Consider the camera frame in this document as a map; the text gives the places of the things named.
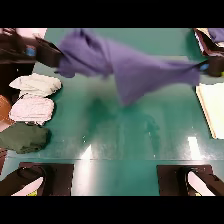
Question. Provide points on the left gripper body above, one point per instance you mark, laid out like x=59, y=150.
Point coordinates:
x=49, y=53

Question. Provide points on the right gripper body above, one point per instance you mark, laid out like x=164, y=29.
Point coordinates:
x=216, y=66

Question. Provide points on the purple shirt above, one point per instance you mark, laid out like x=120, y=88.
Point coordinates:
x=133, y=70

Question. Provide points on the purple garment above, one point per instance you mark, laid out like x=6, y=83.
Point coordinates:
x=217, y=34

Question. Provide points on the white garment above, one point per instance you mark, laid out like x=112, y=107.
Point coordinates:
x=36, y=85

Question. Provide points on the cream garment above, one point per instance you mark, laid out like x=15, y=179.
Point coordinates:
x=213, y=110

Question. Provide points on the pale pink garment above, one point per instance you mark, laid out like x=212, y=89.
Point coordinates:
x=31, y=109

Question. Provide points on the brown garment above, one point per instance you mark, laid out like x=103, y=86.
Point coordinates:
x=4, y=108

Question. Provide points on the dark green garment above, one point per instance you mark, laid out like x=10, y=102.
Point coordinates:
x=25, y=137

